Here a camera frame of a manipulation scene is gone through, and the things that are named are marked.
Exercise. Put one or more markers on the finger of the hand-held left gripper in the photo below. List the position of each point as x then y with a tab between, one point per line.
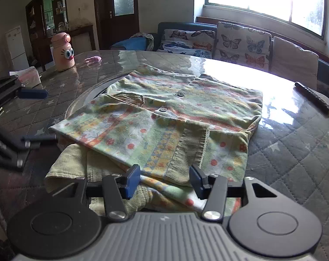
34	93
31	141

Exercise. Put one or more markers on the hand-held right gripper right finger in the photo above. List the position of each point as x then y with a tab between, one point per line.
196	180

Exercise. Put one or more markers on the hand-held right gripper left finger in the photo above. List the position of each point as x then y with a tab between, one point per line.
133	182

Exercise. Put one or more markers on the patterned children's jacket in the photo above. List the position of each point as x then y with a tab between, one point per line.
164	125

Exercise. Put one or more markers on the tissue box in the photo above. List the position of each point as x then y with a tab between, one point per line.
27	77

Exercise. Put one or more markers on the pink cartoon face bottle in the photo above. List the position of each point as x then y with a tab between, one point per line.
61	55

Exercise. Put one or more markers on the round glass turntable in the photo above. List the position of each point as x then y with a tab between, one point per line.
81	98

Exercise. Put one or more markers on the white refrigerator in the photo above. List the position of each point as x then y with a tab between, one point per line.
16	47

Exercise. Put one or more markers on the dark wooden cabinet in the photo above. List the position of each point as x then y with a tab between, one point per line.
39	32

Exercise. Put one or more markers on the small pink toy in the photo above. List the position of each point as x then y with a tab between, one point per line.
94	59

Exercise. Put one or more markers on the blue pillow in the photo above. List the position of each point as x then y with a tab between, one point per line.
126	43

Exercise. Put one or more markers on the dark wooden door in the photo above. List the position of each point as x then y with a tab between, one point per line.
104	13

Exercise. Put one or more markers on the wide butterfly print cushion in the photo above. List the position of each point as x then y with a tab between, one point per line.
180	42

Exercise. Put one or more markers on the tall butterfly print cushion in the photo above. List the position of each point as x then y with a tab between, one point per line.
240	46

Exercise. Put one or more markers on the black remote control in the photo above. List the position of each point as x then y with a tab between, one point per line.
314	98

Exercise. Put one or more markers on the dark blue sofa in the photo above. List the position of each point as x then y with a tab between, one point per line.
186	26

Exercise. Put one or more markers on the beige cushion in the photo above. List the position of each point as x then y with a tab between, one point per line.
295	59

